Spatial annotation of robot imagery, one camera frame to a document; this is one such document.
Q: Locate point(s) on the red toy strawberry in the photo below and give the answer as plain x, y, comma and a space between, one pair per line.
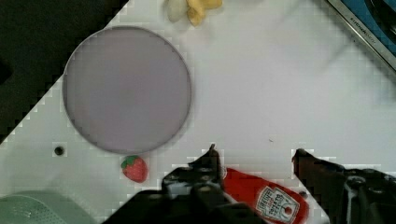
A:
135, 169

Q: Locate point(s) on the green perforated colander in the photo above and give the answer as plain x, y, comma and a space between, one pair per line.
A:
41, 207

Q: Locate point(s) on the silver toaster oven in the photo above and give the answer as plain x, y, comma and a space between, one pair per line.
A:
374, 22

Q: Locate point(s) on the peeled toy banana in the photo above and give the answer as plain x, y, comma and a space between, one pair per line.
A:
193, 9

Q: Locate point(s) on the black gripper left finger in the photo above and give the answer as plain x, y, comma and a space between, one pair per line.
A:
204, 170

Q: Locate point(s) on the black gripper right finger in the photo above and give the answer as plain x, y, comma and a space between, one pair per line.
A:
348, 196

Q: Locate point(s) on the lilac round plate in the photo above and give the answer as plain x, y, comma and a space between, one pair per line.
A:
127, 90

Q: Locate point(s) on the red ketchup bottle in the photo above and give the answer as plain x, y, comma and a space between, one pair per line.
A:
273, 202

